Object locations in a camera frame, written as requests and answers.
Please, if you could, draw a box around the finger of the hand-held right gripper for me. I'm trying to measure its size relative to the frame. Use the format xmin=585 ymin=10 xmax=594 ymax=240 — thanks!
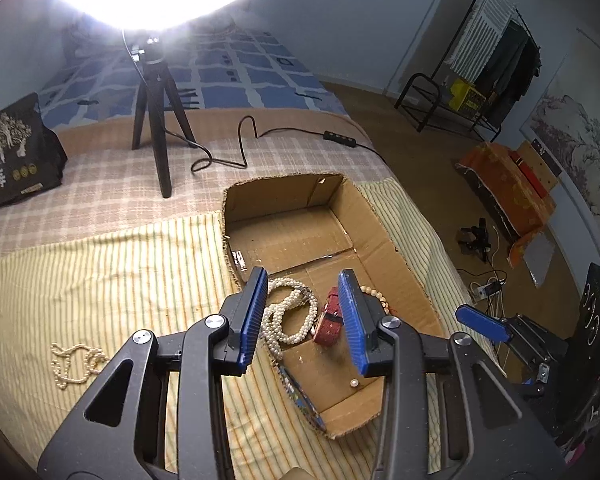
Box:
xmin=455 ymin=304 xmax=569 ymax=362

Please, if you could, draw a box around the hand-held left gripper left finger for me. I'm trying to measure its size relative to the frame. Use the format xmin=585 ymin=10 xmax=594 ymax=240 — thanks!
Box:
xmin=37 ymin=266 xmax=271 ymax=480

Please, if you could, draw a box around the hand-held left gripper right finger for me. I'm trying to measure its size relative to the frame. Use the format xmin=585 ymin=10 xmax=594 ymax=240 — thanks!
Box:
xmin=336 ymin=268 xmax=566 ymax=480

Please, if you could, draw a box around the red watch strap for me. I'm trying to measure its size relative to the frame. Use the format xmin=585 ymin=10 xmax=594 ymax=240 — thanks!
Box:
xmin=312 ymin=285 xmax=349 ymax=346

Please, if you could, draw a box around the thick pearl necklace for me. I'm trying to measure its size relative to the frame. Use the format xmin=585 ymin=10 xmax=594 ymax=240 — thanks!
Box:
xmin=259 ymin=277 xmax=320 ymax=357

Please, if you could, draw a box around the cream bead bracelet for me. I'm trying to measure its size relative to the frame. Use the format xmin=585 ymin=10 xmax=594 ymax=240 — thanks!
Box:
xmin=359 ymin=284 xmax=399 ymax=319

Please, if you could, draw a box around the cardboard box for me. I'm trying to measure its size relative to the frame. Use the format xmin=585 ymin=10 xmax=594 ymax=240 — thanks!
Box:
xmin=222 ymin=172 xmax=444 ymax=440

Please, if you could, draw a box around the dark patterned bangle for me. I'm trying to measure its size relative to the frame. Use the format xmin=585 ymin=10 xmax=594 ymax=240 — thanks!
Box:
xmin=274 ymin=362 xmax=327 ymax=434

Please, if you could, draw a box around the thin pearl chain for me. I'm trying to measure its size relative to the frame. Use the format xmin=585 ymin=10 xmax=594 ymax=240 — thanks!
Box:
xmin=49 ymin=342 xmax=111 ymax=391

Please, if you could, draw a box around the white power strip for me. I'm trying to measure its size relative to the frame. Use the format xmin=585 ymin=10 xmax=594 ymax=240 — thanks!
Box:
xmin=467 ymin=279 xmax=509 ymax=304

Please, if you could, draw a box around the grey foil sheet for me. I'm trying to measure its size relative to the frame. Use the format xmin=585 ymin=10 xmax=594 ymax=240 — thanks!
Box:
xmin=522 ymin=233 xmax=556 ymax=289

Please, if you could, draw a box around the small black tripod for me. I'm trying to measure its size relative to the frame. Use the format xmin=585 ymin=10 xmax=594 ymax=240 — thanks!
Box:
xmin=457 ymin=217 xmax=492 ymax=261

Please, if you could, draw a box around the yellow striped blanket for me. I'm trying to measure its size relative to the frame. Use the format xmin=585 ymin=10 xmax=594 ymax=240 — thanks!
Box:
xmin=0 ymin=179 xmax=507 ymax=480

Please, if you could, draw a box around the orange cloth covered box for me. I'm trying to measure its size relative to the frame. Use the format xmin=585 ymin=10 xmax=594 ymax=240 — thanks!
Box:
xmin=454 ymin=140 xmax=559 ymax=272

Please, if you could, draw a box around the red flat box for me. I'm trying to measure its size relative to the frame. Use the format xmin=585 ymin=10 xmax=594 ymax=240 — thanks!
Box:
xmin=509 ymin=152 xmax=551 ymax=196

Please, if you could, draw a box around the wooden board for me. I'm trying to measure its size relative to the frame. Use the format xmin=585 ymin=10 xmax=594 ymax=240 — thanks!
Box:
xmin=514 ymin=139 xmax=564 ymax=197

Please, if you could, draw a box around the dark long box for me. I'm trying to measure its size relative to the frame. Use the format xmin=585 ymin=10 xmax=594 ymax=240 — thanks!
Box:
xmin=529 ymin=137 xmax=564 ymax=177

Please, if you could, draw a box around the beige plaid sheet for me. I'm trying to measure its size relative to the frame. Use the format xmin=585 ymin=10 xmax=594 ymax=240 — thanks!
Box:
xmin=0 ymin=107 xmax=397 ymax=262

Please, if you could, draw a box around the yellow box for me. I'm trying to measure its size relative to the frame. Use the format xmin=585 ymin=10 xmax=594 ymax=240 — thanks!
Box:
xmin=447 ymin=77 xmax=486 ymax=116

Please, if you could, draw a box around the black tripod stand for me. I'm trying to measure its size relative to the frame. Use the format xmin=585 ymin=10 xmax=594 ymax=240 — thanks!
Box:
xmin=129 ymin=35 xmax=199 ymax=200

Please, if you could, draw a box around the blue checked quilt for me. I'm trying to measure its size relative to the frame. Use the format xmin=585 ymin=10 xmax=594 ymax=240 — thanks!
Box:
xmin=34 ymin=19 xmax=342 ymax=127

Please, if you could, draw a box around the black clothes rack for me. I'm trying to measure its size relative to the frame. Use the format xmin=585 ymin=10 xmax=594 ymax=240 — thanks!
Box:
xmin=393 ymin=0 xmax=544 ymax=144

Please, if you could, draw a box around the dark green garment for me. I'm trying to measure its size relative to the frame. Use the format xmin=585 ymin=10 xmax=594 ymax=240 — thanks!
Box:
xmin=472 ymin=19 xmax=529 ymax=127

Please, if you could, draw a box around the black garment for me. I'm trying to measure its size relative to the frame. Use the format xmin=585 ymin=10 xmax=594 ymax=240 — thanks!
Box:
xmin=517 ymin=34 xmax=544 ymax=102

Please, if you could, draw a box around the black printed snack bag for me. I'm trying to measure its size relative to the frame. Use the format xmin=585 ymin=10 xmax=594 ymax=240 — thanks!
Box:
xmin=0 ymin=92 xmax=69 ymax=216

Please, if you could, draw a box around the striped towel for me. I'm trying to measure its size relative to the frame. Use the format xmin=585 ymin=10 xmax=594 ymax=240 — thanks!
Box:
xmin=449 ymin=0 xmax=514 ymax=84

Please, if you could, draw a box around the beige door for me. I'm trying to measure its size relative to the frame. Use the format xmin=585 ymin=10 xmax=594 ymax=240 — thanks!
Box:
xmin=384 ymin=0 xmax=481 ymax=101

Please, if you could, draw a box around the white cable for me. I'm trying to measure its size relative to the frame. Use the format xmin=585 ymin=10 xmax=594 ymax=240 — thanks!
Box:
xmin=489 ymin=232 xmax=512 ymax=266

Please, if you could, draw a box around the black cable with controller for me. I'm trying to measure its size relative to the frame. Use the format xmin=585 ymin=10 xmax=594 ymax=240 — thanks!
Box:
xmin=164 ymin=115 xmax=387 ymax=174

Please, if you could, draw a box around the landscape wall poster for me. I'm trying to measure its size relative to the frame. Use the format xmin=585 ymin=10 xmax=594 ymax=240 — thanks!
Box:
xmin=519 ymin=49 xmax=600 ymax=257

